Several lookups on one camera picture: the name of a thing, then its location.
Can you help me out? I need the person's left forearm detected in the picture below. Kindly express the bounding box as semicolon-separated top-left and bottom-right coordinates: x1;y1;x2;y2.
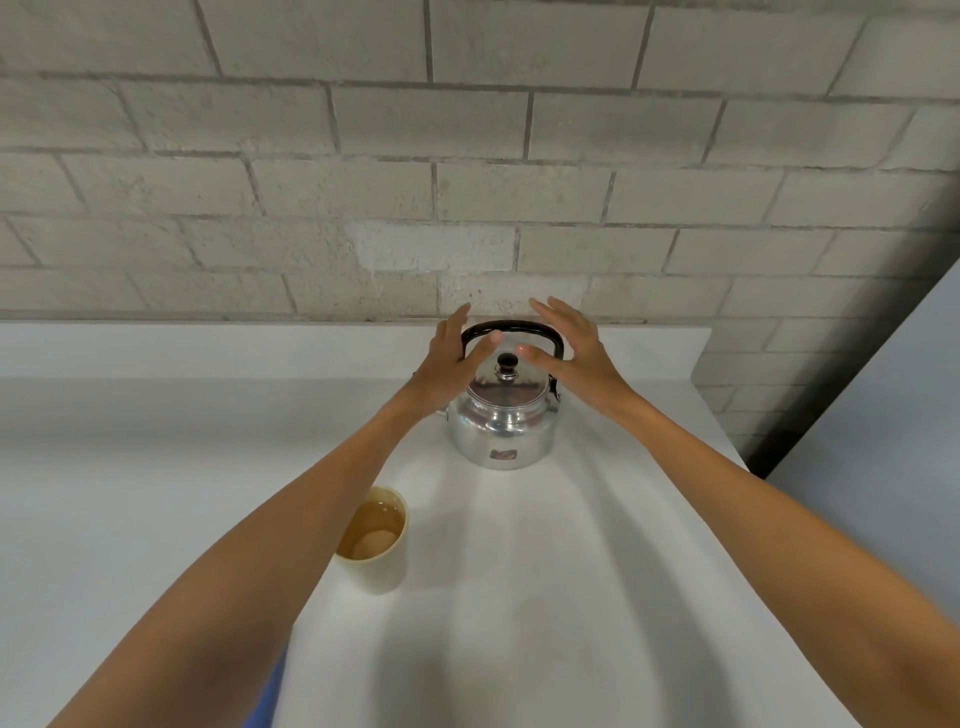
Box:
46;393;444;728

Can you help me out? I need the cream cup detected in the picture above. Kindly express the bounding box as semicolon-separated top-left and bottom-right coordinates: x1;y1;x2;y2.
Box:
333;486;410;597

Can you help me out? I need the silver metal kettle black handle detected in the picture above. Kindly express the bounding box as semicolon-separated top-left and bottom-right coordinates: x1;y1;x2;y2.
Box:
411;320;566;472

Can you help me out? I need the pale grey cabinet panel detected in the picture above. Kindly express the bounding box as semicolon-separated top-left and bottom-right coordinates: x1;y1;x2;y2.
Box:
765;258;960;625

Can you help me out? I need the person's blue clothing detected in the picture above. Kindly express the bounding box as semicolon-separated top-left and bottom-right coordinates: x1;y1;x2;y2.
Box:
243;651;288;728

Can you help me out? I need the person's right forearm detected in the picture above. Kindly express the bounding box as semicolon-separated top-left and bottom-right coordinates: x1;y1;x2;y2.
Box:
600;393;960;728

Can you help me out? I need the silver kettle lid black knob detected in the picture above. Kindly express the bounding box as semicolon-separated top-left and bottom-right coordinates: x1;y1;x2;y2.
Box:
468;352;555;411

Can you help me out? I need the person's left hand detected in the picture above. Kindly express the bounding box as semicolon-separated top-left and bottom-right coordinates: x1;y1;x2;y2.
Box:
407;303;503;418

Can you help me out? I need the person's right hand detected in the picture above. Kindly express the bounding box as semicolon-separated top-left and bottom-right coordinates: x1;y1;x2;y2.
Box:
516;297;640;422

